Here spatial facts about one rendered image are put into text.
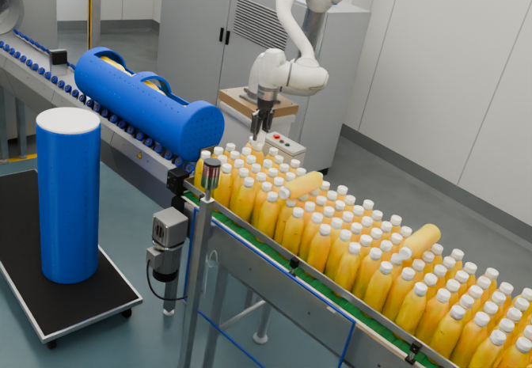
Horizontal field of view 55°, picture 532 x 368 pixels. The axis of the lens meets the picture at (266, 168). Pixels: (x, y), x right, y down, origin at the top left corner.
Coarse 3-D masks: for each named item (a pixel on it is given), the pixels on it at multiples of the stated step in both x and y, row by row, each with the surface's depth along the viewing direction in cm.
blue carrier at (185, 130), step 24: (96, 48) 275; (96, 72) 263; (120, 72) 256; (144, 72) 256; (96, 96) 266; (120, 96) 250; (144, 96) 242; (168, 96) 270; (144, 120) 241; (168, 120) 231; (192, 120) 229; (216, 120) 241; (168, 144) 235; (192, 144) 236
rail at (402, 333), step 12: (216, 204) 211; (228, 216) 208; (252, 228) 200; (264, 240) 197; (288, 252) 190; (300, 264) 188; (324, 276) 181; (336, 288) 179; (348, 300) 176; (360, 300) 173; (372, 312) 171; (384, 324) 169; (396, 324) 166; (408, 336) 163; (444, 360) 157
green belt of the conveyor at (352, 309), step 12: (216, 216) 216; (240, 228) 212; (252, 240) 206; (264, 252) 200; (276, 252) 202; (288, 264) 196; (300, 276) 191; (324, 288) 188; (336, 300) 183; (348, 312) 179; (360, 312) 180; (372, 324) 176; (384, 336) 172; (408, 348) 169; (420, 360) 165
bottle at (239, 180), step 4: (240, 176) 211; (244, 176) 210; (248, 176) 213; (236, 180) 212; (240, 180) 211; (236, 184) 212; (240, 184) 211; (232, 188) 215; (236, 188) 212; (232, 192) 215; (236, 192) 213; (232, 196) 215; (236, 196) 213; (232, 200) 216; (236, 200) 214; (232, 204) 216; (232, 208) 217
